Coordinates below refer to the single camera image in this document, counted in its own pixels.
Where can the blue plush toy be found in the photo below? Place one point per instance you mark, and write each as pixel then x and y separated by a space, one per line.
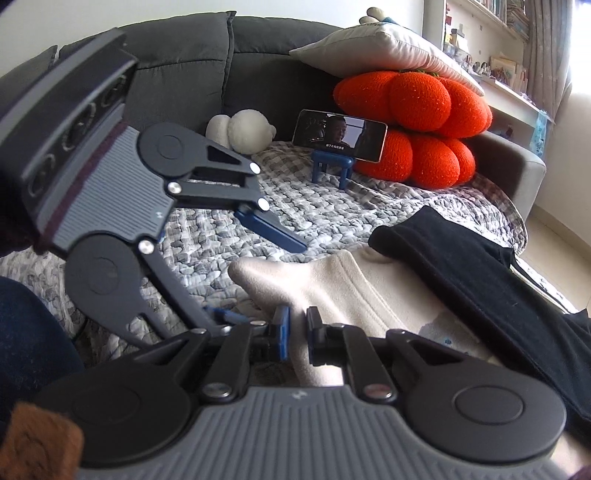
pixel 392 20

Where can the smartphone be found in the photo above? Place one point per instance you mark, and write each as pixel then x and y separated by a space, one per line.
pixel 339 134

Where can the blue phone stand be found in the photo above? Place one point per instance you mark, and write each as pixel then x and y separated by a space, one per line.
pixel 332 160

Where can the white bookshelf desk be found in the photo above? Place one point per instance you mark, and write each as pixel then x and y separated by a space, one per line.
pixel 508 104

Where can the grey patterned quilt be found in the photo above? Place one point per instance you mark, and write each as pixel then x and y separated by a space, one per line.
pixel 323 212

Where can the white plush toy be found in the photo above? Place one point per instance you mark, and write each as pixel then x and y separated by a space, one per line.
pixel 249 131

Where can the white bookshelf with books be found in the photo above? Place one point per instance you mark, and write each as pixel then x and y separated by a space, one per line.
pixel 512 14

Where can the cream shirt with dark sleeves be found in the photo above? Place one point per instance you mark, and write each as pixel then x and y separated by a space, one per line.
pixel 332 286

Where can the blue printed cloth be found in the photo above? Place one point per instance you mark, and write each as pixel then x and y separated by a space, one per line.
pixel 539 131

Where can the person's blue trousers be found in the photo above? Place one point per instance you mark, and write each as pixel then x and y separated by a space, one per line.
pixel 32 341

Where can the grey sofa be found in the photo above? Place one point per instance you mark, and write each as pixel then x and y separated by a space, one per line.
pixel 258 69

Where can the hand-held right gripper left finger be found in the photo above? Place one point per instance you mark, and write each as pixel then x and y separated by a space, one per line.
pixel 284 333

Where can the orange pumpkin cushion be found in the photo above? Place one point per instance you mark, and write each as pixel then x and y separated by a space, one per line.
pixel 415 101

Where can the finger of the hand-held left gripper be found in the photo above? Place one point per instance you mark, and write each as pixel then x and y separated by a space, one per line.
pixel 277 228
pixel 226 318

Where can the white pillow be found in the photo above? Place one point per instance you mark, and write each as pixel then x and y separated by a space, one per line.
pixel 392 50

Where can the brown fuzzy cloth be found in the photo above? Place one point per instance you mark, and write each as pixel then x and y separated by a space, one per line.
pixel 37 443

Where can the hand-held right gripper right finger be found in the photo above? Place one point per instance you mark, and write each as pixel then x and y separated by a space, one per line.
pixel 311 338

